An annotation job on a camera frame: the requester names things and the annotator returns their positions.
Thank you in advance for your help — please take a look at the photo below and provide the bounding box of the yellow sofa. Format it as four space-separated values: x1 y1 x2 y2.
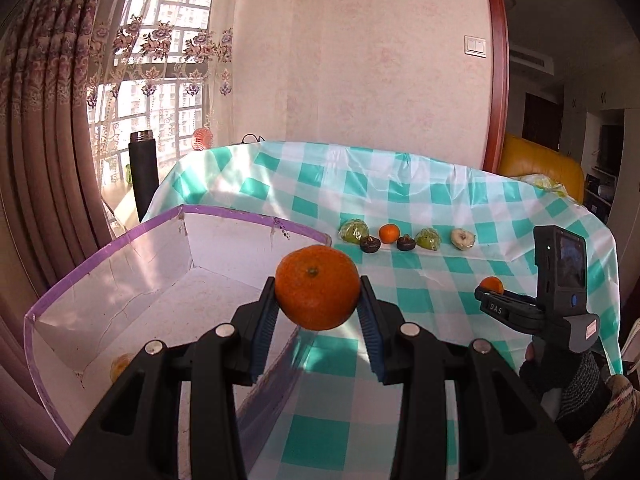
497 132 586 206

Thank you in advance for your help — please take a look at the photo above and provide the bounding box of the black thermos bottle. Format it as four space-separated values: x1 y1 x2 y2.
128 130 161 223

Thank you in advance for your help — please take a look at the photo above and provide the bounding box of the brown pleated curtain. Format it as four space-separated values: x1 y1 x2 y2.
0 0 131 480

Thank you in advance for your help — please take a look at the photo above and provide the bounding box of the light patterned cloth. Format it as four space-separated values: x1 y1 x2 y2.
520 173 571 197

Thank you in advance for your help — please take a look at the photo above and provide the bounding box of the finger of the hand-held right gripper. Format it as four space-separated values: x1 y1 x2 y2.
474 284 545 332

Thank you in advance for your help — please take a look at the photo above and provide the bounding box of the white cabinet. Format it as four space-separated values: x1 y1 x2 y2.
557 77 631 226

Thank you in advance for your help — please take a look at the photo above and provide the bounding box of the person's right hand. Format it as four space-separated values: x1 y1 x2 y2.
519 340 571 401

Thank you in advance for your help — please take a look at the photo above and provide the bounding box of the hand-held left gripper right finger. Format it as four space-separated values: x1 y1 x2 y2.
357 275 586 480

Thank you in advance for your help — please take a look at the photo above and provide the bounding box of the ceiling air vent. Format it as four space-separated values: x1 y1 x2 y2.
509 46 555 75

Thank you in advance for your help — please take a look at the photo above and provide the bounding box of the teal checkered tablecloth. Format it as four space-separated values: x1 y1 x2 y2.
142 140 623 480

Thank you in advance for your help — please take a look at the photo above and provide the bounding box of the red-brown wooden door frame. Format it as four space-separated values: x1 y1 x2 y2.
481 0 510 173

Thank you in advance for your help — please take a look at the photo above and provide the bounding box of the green wrapped fruit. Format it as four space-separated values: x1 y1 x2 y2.
339 219 372 245
415 227 442 252

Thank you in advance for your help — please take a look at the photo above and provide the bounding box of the white box with purple rim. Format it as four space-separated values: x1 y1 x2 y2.
24 204 333 480

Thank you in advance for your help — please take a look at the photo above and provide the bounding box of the floral lace curtain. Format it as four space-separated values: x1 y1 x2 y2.
85 0 236 196

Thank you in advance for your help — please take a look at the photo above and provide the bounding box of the large orange mandarin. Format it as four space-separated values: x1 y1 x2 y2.
275 245 361 332

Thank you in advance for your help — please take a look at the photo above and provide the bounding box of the person's right forearm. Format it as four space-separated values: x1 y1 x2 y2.
552 350 640 480

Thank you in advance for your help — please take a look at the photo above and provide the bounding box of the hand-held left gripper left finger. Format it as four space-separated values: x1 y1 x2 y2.
54 276 281 480

